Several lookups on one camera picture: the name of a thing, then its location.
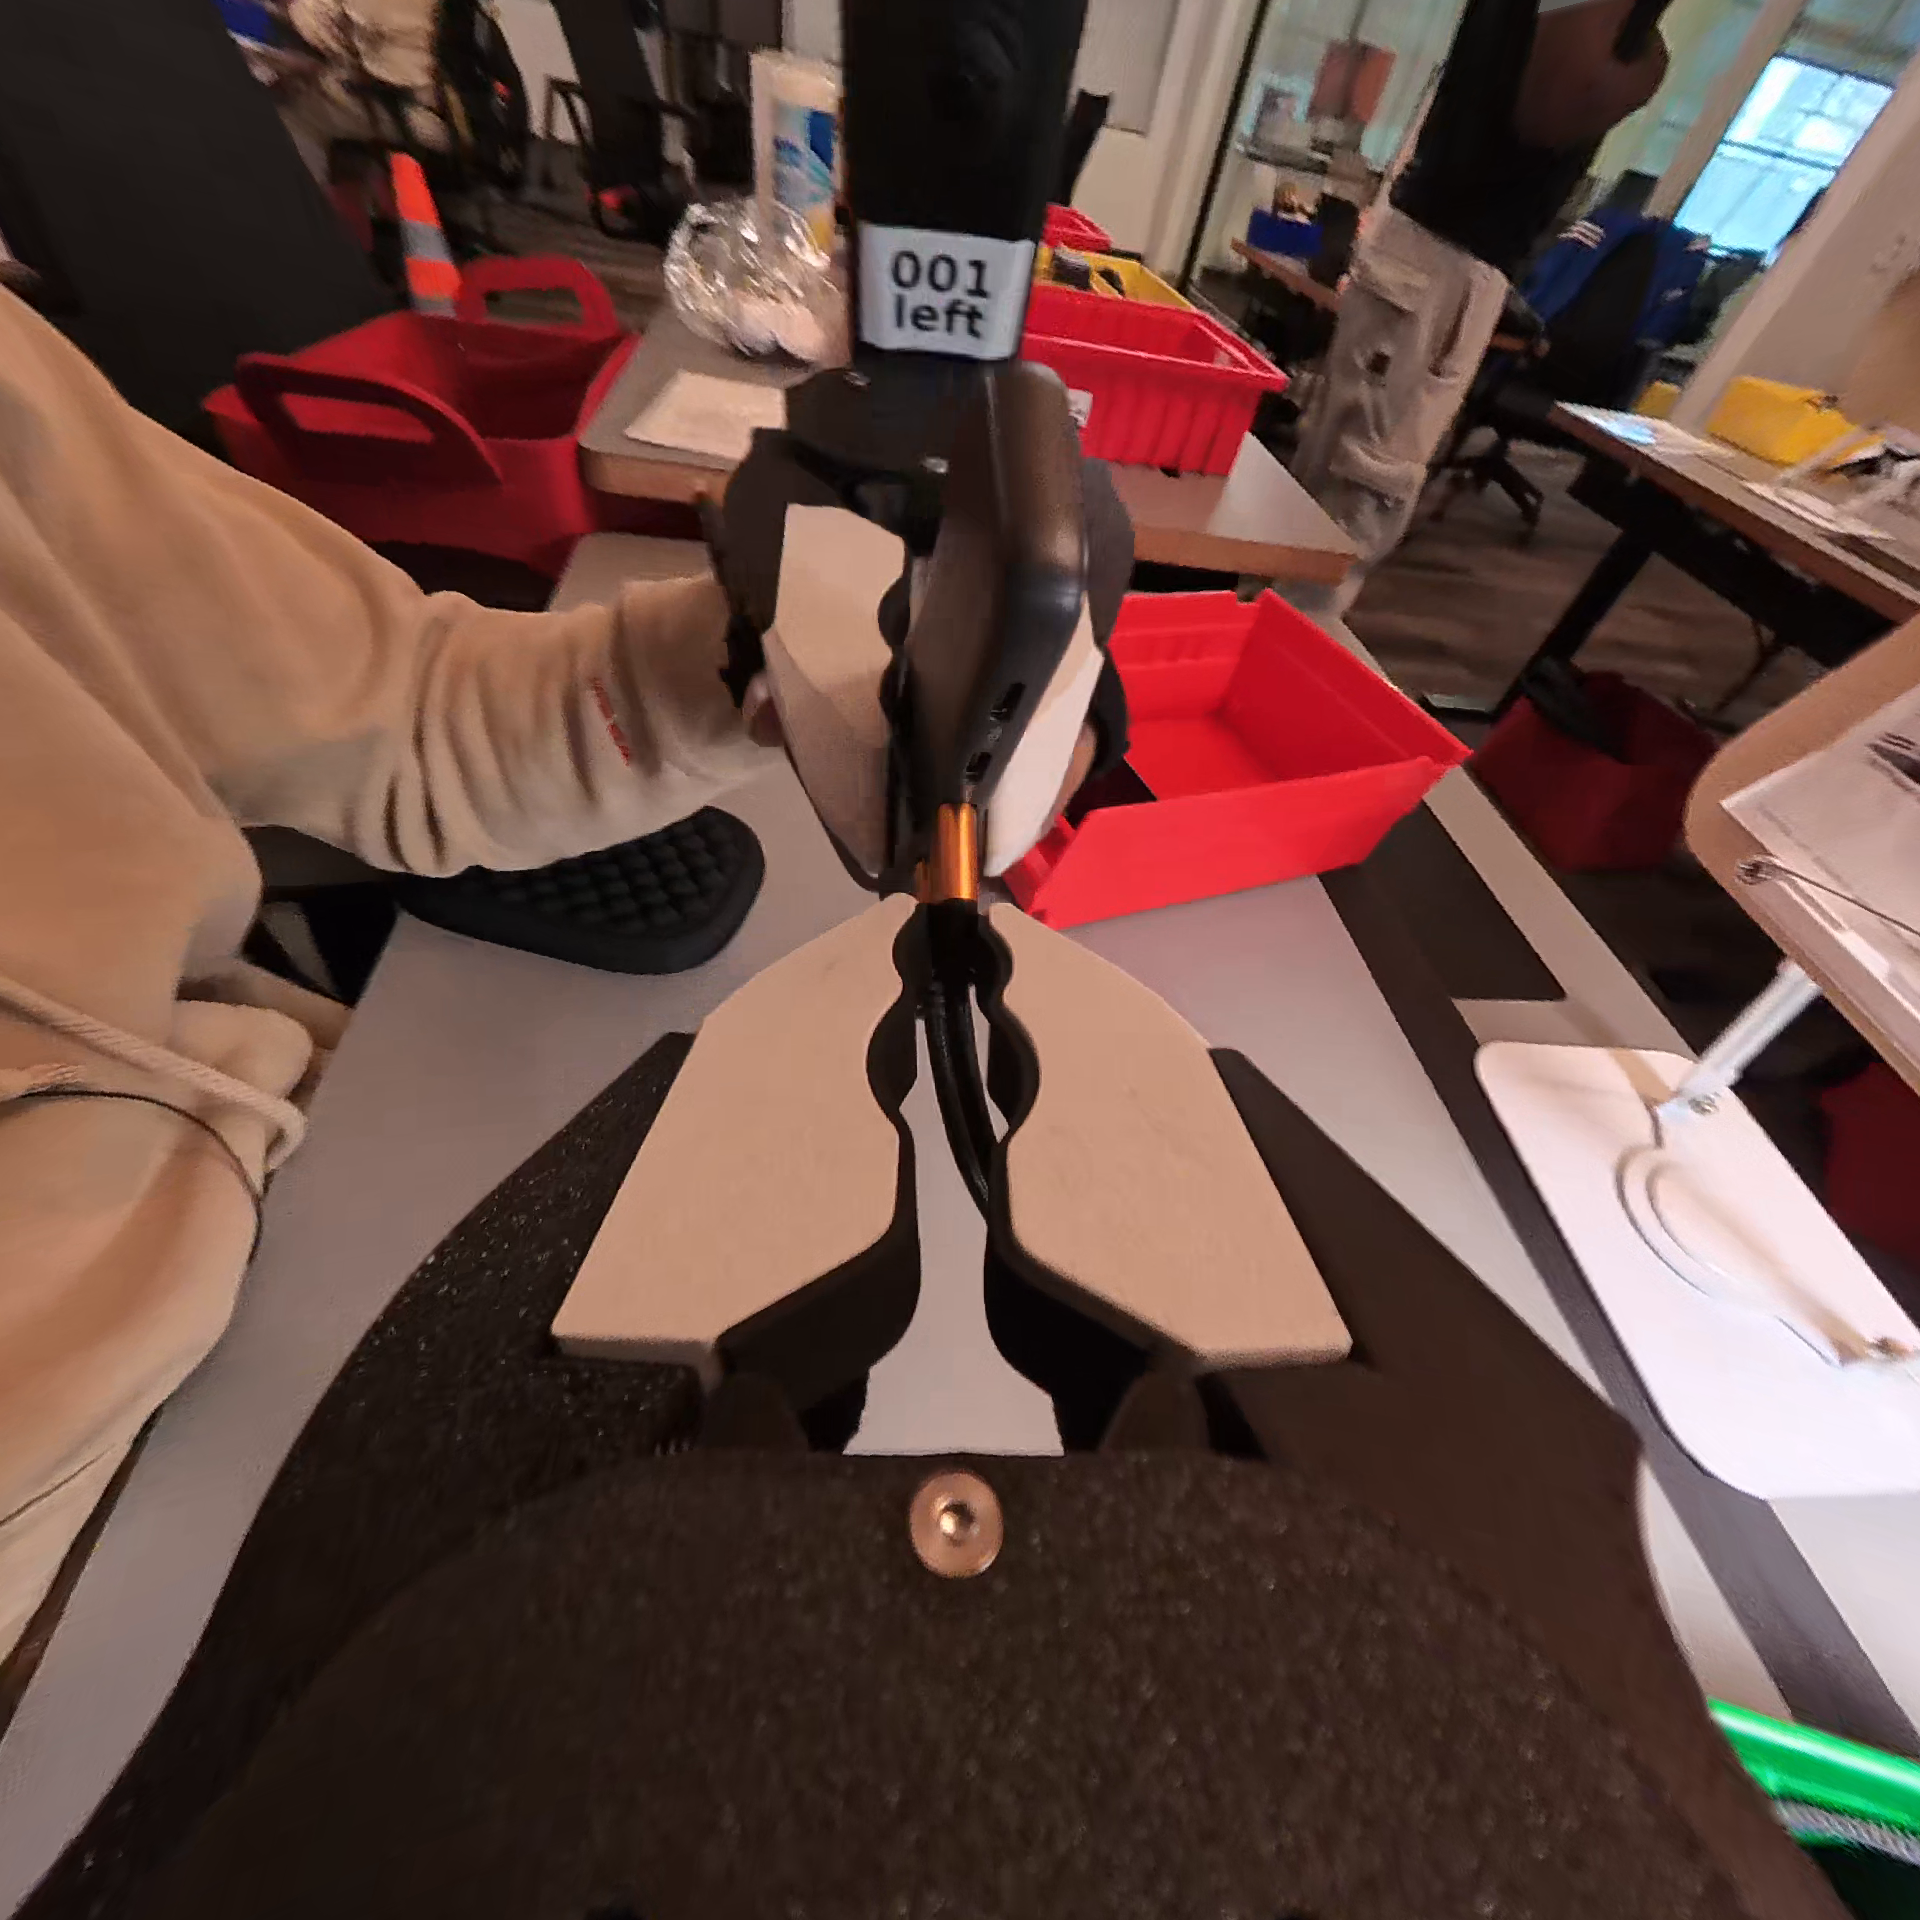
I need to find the wooden office desk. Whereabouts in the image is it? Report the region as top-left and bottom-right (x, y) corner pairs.
(1546, 397), (1920, 723)

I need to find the blue office chair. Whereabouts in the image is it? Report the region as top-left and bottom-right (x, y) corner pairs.
(1432, 210), (1715, 535)

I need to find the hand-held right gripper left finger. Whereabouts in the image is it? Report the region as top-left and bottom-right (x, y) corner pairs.
(552, 897), (923, 1420)

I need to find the yellow box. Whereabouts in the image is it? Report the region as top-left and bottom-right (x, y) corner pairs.
(1707, 375), (1865, 466)

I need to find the orange striped traffic cone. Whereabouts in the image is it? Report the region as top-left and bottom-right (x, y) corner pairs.
(382, 152), (466, 317)

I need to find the red basket with handles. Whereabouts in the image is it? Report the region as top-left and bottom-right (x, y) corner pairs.
(202, 257), (645, 579)

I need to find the black usb cable orange plug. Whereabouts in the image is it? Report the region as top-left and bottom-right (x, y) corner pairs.
(912, 804), (1011, 1220)

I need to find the dark red storage bin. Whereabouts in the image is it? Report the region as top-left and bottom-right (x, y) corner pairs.
(1474, 673), (1725, 876)

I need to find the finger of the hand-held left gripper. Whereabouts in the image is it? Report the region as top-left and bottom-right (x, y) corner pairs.
(750, 499), (917, 895)
(979, 642), (1115, 887)

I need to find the white lamp stand base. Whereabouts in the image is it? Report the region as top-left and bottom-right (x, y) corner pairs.
(1474, 960), (1920, 1503)

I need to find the crumpled foil bundle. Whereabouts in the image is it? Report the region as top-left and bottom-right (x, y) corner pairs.
(664, 200), (846, 365)

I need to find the person's cream hoodie torso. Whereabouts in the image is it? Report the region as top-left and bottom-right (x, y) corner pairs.
(0, 276), (453, 1666)

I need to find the red ribbed plastic bin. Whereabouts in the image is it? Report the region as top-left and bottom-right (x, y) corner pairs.
(1019, 281), (1293, 473)

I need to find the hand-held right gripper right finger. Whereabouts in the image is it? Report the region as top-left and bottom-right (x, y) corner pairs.
(984, 904), (1357, 1420)

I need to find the white paper sheet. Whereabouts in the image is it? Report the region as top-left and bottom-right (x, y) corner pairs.
(624, 369), (794, 461)

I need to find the person's left forearm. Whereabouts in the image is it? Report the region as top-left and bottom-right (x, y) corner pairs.
(195, 570), (768, 880)

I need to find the white wipes canister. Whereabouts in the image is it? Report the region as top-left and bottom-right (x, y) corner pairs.
(747, 48), (846, 257)

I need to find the bright window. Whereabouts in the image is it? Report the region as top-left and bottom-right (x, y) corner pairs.
(1671, 53), (1901, 257)

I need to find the yellow plastic bin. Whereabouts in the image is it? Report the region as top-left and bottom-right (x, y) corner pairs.
(1050, 248), (1193, 317)

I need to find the green plastic bin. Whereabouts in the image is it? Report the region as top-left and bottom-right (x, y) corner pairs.
(1710, 1699), (1920, 1900)

